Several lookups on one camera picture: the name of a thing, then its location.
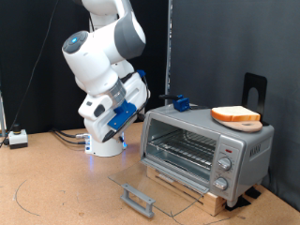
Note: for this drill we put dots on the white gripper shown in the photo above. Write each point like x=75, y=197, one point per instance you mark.
x=134, y=90

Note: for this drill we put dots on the slice of white bread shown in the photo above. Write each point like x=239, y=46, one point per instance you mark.
x=234, y=113

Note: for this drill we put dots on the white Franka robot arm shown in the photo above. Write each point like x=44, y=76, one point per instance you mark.
x=90, y=62

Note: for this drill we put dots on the silver oven knob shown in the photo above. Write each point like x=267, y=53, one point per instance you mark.
x=225, y=163
x=221, y=183

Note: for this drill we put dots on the silver toaster oven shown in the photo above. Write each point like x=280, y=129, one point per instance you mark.
x=250, y=153

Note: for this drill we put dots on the small round wooden board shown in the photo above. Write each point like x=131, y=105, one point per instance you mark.
x=247, y=126

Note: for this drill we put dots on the slotted wooden block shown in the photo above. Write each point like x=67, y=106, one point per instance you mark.
x=215, y=203

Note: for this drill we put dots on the black metal bookend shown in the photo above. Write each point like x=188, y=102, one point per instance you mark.
x=254, y=82

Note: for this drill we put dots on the white power adapter box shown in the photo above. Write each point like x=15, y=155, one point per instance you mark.
x=18, y=137

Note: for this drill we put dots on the black foam pad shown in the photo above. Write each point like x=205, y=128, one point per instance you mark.
x=253, y=192
x=237, y=203

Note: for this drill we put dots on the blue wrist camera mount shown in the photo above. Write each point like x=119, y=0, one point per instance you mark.
x=122, y=115

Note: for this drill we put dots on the metal frame post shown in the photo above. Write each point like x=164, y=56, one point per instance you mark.
x=2, y=115

